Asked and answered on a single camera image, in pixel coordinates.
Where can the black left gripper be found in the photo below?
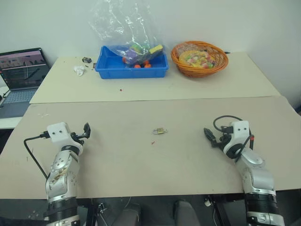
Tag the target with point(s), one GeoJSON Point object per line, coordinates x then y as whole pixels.
{"type": "Point", "coordinates": [77, 137]}

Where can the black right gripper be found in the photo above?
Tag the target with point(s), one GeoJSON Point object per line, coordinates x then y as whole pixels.
{"type": "Point", "coordinates": [223, 140]}

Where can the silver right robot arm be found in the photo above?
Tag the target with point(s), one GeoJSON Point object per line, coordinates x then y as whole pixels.
{"type": "Point", "coordinates": [257, 176]}

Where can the small brass padlock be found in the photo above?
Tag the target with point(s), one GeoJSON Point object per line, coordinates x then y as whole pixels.
{"type": "Point", "coordinates": [160, 130]}

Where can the crumpled white tissue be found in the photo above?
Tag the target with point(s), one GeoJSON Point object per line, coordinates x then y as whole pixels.
{"type": "Point", "coordinates": [79, 69]}

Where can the small dark metal piece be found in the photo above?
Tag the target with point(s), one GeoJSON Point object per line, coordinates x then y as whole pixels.
{"type": "Point", "coordinates": [92, 66]}

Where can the beige cardboard sheet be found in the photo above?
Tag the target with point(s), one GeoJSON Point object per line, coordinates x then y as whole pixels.
{"type": "Point", "coordinates": [150, 169]}
{"type": "Point", "coordinates": [164, 87]}

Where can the blue plastic bin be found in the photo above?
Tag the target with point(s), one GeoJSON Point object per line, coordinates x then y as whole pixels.
{"type": "Point", "coordinates": [110, 67]}

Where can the orange woven basket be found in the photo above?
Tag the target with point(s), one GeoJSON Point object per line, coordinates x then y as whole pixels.
{"type": "Point", "coordinates": [221, 62]}

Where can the clear bag of candies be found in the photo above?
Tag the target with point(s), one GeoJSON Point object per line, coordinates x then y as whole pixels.
{"type": "Point", "coordinates": [196, 58]}

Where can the orange toy ball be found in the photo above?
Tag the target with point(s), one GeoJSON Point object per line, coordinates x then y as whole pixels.
{"type": "Point", "coordinates": [147, 65]}
{"type": "Point", "coordinates": [137, 66]}

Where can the open laptop computer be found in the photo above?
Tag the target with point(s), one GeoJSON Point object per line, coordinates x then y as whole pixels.
{"type": "Point", "coordinates": [21, 70]}

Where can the purple plastic toy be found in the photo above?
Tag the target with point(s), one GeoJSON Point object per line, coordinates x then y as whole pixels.
{"type": "Point", "coordinates": [132, 54]}

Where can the yellow sponge block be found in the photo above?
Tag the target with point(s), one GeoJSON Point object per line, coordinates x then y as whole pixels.
{"type": "Point", "coordinates": [156, 49]}

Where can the clear plastic bag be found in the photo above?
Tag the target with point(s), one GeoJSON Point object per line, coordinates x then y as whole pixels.
{"type": "Point", "coordinates": [127, 26]}

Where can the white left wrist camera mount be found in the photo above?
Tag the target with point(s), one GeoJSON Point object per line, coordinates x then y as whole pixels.
{"type": "Point", "coordinates": [57, 133]}

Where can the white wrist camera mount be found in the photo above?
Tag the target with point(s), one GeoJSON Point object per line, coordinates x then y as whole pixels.
{"type": "Point", "coordinates": [57, 133]}
{"type": "Point", "coordinates": [240, 129]}

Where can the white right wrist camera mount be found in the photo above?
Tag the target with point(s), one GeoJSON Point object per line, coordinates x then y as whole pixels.
{"type": "Point", "coordinates": [240, 129]}

